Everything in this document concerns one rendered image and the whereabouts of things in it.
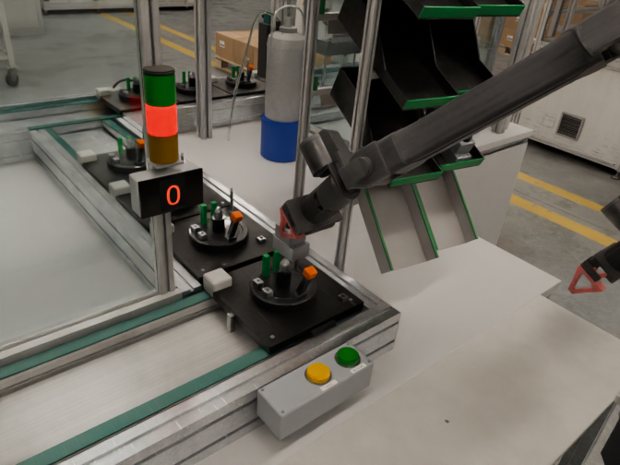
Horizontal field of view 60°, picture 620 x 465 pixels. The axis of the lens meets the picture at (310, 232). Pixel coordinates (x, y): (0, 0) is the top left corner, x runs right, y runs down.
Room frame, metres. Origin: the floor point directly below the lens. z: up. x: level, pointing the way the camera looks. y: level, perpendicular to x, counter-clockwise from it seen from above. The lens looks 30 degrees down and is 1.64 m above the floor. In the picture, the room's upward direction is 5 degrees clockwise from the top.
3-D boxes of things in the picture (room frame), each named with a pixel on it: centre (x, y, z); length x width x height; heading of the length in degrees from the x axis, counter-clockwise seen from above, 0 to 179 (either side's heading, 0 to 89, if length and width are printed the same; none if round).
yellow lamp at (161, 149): (0.85, 0.26, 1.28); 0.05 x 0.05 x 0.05
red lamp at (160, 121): (0.85, 0.26, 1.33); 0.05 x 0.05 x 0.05
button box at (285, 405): (0.67, -0.04, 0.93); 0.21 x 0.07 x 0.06; 132
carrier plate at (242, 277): (0.89, 0.04, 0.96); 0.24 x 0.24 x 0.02; 42
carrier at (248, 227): (1.08, 0.22, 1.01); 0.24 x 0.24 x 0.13; 42
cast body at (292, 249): (0.90, 0.04, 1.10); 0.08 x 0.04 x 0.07; 43
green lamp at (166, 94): (0.85, 0.26, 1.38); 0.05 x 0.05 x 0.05
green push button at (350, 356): (0.72, -0.09, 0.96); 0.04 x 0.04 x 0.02
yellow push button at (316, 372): (0.67, -0.04, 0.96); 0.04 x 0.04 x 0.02
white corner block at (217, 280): (0.90, 0.18, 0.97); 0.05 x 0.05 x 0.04; 42
